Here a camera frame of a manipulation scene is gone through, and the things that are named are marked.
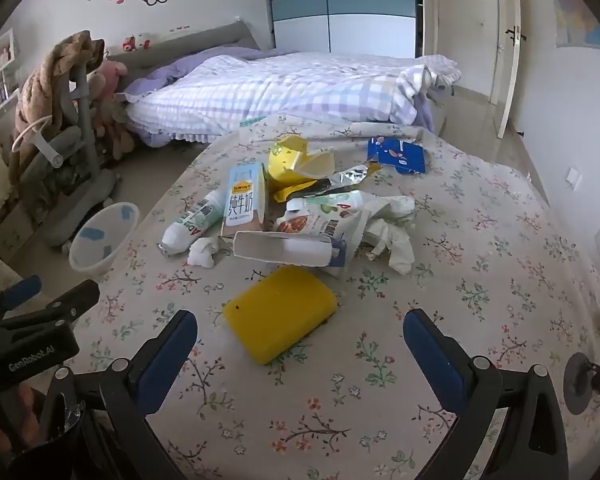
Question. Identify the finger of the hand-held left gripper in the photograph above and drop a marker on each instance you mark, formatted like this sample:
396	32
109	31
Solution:
22	290
70	300

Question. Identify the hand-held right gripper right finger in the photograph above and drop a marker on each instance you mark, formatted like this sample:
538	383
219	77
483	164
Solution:
432	360

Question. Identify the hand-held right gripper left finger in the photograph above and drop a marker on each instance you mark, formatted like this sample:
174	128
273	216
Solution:
167	360

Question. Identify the white bin with blue patches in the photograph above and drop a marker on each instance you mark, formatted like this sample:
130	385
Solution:
105	240

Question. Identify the yellow green sponge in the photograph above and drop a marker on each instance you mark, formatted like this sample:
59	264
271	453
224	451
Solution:
280	315

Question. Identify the white tissue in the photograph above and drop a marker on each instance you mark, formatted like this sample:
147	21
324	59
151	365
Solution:
202	252
390	230

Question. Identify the clear plastic bottle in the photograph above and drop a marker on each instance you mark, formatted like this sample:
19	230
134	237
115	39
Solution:
190	225

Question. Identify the long white cardboard box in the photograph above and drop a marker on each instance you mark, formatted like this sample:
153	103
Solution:
280	250

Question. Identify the milk carton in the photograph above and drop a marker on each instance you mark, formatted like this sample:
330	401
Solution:
242	200

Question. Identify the white nut snack packet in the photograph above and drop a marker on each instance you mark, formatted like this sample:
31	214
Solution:
305	220

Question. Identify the silver foil wrapper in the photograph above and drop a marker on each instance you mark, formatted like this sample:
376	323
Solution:
347	177

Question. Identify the blue snack packet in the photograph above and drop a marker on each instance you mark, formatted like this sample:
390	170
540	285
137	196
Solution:
395	155

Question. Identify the person's left hand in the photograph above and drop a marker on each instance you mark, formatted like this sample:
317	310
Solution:
17	412

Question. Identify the grey wheeled chair base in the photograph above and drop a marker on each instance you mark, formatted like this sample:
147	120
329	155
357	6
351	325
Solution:
80	210

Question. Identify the floral blanket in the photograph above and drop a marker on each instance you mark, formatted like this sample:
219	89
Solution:
480	260

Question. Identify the brown plush toy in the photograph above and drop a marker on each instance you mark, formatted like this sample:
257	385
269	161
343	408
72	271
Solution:
115	132

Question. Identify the brown blanket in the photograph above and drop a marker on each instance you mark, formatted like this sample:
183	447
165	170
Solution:
40	85

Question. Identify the pink plush toy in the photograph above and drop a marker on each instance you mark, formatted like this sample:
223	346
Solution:
110	77

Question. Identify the yellow plastic wrapper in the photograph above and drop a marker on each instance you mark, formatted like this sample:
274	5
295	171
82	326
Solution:
285	160

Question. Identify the teal striped cloth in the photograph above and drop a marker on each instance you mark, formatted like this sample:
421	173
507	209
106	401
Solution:
252	121

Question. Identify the grey bed headboard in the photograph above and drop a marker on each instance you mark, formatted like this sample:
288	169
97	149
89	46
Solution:
205	42

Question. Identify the white door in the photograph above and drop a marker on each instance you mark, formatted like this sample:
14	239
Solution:
505	60

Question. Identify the white and teal wardrobe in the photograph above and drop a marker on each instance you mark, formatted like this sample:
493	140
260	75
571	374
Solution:
345	5

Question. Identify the white wall socket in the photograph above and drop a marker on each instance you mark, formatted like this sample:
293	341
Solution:
574	178

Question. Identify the small cartoon cat wall sticker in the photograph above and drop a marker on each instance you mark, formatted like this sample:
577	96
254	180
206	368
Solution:
137	42

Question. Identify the wall poster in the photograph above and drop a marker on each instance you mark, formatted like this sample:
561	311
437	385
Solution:
580	15

